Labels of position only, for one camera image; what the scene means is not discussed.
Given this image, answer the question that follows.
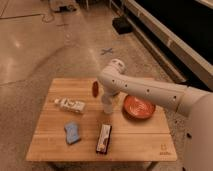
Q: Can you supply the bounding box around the black block on floor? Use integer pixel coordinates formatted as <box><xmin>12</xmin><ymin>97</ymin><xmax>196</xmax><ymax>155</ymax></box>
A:
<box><xmin>112</xmin><ymin>17</ymin><xmax>132</xmax><ymax>34</ymax></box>

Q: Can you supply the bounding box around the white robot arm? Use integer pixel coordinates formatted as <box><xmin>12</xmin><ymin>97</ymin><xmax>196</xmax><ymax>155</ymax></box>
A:
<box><xmin>97</xmin><ymin>59</ymin><xmax>213</xmax><ymax>171</ymax></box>

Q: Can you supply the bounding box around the red-orange bowl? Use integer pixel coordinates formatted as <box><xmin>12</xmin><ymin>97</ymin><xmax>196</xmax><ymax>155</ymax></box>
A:
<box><xmin>123</xmin><ymin>95</ymin><xmax>156</xmax><ymax>119</ymax></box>

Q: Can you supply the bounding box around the small dark red object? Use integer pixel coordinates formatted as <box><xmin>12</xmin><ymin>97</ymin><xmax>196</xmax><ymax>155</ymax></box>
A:
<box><xmin>92</xmin><ymin>81</ymin><xmax>99</xmax><ymax>98</ymax></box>

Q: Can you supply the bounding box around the grey equipment with cable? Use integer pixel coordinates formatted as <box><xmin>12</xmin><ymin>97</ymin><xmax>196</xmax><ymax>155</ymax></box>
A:
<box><xmin>41</xmin><ymin>0</ymin><xmax>76</xmax><ymax>26</ymax></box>

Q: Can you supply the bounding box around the long metal rail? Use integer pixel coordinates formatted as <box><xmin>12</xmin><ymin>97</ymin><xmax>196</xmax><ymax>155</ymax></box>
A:
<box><xmin>109</xmin><ymin>0</ymin><xmax>213</xmax><ymax>91</ymax></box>

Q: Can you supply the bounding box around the blue sponge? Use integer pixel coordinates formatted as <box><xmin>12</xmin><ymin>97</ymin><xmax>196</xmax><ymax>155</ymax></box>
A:
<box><xmin>64</xmin><ymin>122</ymin><xmax>80</xmax><ymax>145</ymax></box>

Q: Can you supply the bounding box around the wooden table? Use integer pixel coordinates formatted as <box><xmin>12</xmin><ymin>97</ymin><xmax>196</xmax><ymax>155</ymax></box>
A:
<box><xmin>26</xmin><ymin>78</ymin><xmax>177</xmax><ymax>163</ymax></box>

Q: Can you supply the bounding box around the white tube with label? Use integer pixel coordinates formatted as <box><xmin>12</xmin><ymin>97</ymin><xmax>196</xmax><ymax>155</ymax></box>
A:
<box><xmin>54</xmin><ymin>98</ymin><xmax>86</xmax><ymax>113</ymax></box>

